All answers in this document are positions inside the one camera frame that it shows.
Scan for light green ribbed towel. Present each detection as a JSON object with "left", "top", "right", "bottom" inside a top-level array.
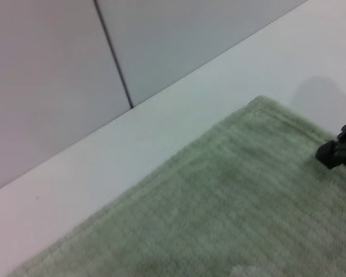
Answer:
[{"left": 8, "top": 95, "right": 346, "bottom": 277}]

